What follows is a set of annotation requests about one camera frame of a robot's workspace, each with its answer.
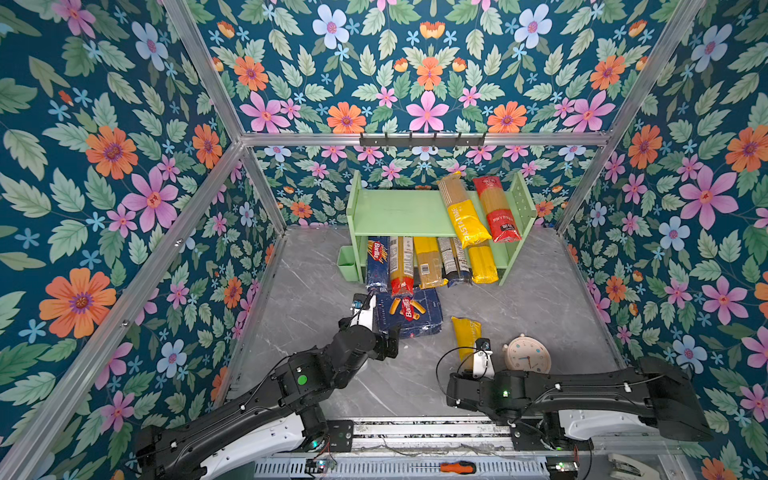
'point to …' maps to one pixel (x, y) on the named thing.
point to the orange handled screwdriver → (466, 467)
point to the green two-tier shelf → (421, 214)
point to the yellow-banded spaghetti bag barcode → (482, 263)
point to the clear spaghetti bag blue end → (454, 259)
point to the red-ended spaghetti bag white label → (402, 268)
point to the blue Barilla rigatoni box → (417, 316)
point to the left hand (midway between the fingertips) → (391, 320)
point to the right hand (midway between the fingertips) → (463, 382)
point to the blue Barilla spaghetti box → (378, 261)
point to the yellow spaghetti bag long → (429, 264)
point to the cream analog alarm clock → (527, 353)
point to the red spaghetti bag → (502, 224)
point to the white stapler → (624, 467)
